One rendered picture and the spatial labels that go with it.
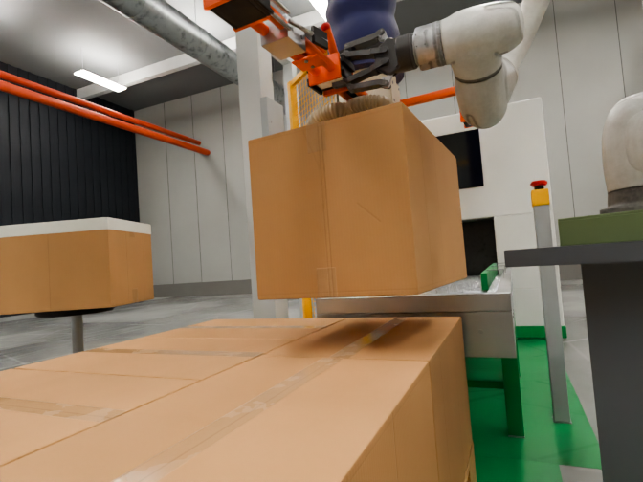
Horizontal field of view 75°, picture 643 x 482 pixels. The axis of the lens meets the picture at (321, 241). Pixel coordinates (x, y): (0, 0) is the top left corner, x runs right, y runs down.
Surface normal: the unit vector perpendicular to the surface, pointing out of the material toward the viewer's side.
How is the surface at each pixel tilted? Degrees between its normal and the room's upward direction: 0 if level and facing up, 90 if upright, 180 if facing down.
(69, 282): 90
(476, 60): 153
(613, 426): 90
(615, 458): 90
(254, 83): 90
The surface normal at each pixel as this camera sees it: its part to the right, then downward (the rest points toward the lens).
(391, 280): -0.47, -0.02
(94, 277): -0.07, -0.04
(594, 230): -0.69, 0.01
